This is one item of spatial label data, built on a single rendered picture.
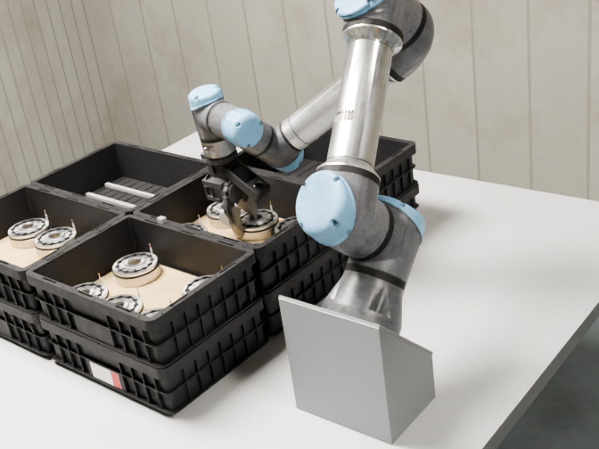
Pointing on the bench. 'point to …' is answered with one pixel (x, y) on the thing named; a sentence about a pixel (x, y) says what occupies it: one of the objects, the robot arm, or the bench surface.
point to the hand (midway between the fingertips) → (248, 228)
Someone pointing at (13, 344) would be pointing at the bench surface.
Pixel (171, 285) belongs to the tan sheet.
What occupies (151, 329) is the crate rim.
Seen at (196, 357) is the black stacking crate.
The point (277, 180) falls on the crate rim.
